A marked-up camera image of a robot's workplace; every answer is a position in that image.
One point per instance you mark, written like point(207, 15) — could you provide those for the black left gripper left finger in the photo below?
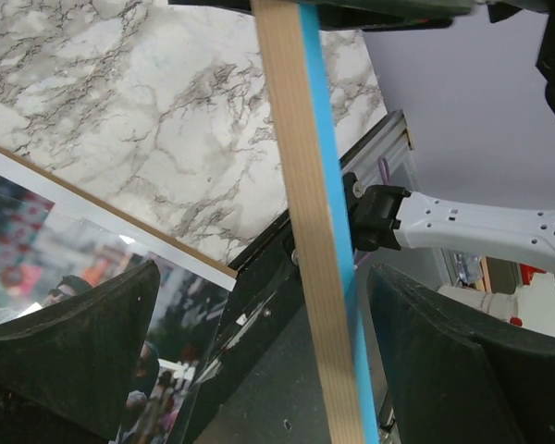
point(66, 371)

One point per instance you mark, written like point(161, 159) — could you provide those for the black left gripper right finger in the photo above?
point(456, 375)

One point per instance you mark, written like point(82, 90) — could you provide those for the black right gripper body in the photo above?
point(394, 15)

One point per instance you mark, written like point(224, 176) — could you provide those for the blue wooden picture frame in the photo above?
point(296, 77)

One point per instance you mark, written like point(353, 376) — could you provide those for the printed photo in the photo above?
point(56, 243)

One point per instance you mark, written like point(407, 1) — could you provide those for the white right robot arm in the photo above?
point(392, 217)

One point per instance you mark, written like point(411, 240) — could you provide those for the aluminium mounting rail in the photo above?
point(389, 139)

